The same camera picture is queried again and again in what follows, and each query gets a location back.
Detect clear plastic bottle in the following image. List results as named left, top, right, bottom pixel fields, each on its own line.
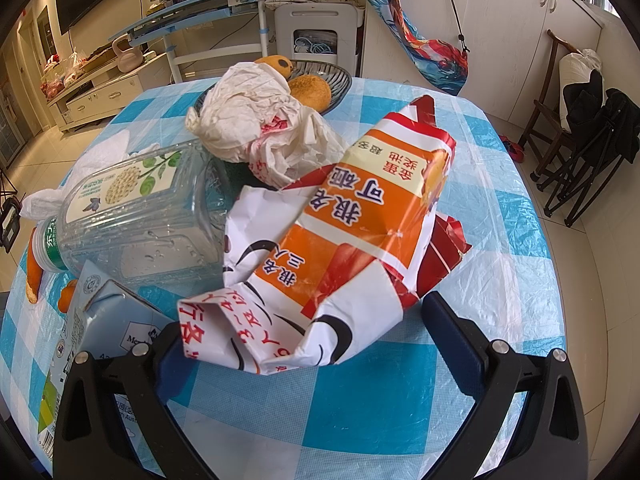
left=32, top=141, right=236, bottom=291

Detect blue study desk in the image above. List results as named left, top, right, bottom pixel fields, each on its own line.
left=109, top=0, right=296, bottom=83

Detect black folding chair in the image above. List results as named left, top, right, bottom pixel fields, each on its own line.
left=530, top=69, right=640, bottom=228

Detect orange white snack bag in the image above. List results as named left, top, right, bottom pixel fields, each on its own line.
left=177, top=94, right=473, bottom=377

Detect blue white checked tablecloth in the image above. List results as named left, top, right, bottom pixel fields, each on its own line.
left=0, top=77, right=568, bottom=480

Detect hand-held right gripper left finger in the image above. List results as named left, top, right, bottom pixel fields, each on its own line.
left=52, top=322, right=223, bottom=480

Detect blue milk carton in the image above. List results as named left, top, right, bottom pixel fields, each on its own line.
left=37, top=259, right=175, bottom=466

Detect dark fruit bowl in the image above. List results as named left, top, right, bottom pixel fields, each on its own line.
left=194, top=58, right=352, bottom=116

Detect dark wooden chair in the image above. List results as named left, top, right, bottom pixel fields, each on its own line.
left=517, top=29, right=591, bottom=166

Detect crumpled white plastic bag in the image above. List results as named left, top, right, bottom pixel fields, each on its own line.
left=185, top=62, right=351, bottom=191

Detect black cord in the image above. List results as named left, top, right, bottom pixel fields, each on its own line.
left=436, top=0, right=471, bottom=53

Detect red slipper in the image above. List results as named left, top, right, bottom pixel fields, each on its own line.
left=499, top=134, right=523, bottom=161

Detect white sack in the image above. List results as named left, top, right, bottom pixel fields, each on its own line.
left=557, top=49, right=605, bottom=133

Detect colourful printed bag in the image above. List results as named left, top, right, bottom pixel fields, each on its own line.
left=350, top=0, right=471, bottom=96

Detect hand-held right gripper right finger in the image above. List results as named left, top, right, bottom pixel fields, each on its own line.
left=421, top=291, right=590, bottom=480

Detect white storage stool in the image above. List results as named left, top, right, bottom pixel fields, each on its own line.
left=274, top=2, right=365, bottom=78

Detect white television cabinet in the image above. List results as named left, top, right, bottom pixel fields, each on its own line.
left=47, top=52, right=173, bottom=133

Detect pink kettlebell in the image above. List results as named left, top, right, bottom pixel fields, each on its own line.
left=111, top=36, right=142, bottom=73

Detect round orange fruit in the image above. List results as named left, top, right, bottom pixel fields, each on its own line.
left=289, top=75, right=332, bottom=111

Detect yellow mango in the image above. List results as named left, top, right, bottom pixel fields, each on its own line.
left=254, top=56, right=295, bottom=81

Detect white wall cabinet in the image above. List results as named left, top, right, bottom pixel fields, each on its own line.
left=362, top=0, right=616, bottom=126

